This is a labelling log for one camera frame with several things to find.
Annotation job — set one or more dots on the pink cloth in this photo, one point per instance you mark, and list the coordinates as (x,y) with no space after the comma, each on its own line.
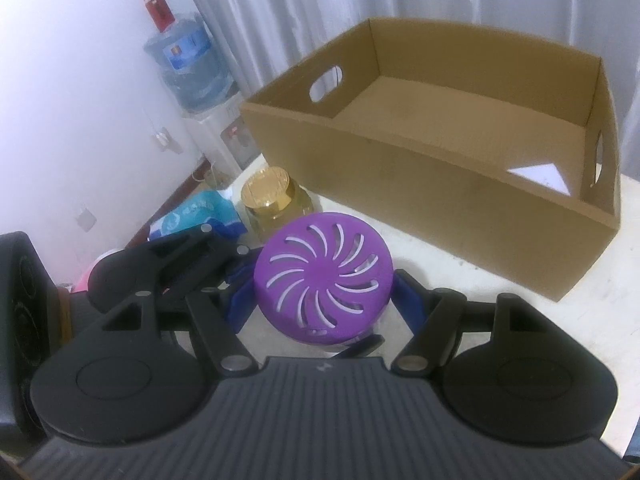
(85,272)

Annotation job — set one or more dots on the brown cardboard box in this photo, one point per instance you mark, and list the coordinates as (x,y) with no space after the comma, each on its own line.
(425,195)

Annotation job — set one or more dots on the purple lid air freshener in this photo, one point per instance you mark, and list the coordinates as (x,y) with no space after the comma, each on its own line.
(320,270)

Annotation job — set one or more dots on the red bottle on jug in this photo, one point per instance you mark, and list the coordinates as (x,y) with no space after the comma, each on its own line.
(157,10)

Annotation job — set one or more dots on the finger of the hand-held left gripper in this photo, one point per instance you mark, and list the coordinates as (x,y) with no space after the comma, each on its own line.
(200,277)
(200,240)

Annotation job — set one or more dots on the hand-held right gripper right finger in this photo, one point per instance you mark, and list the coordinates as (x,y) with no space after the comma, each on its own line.
(407,300)

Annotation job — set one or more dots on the white water dispenser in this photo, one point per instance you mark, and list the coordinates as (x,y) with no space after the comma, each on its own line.
(220,140)

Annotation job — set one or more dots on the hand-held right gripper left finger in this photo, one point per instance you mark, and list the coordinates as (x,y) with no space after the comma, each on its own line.
(242,307)

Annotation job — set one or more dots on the blue wet wipes pack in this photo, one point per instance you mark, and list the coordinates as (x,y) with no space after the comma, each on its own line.
(195,212)

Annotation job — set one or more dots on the small white box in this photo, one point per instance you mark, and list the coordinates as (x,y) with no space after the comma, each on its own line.
(542,177)

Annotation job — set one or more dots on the blue water jug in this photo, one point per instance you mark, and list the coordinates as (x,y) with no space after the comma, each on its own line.
(192,60)

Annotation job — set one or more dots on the glass jar with gold lid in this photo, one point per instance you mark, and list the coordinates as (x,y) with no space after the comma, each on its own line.
(272,200)

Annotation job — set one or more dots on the white wall socket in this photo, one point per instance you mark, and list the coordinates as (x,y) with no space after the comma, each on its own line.
(162,139)
(86,220)

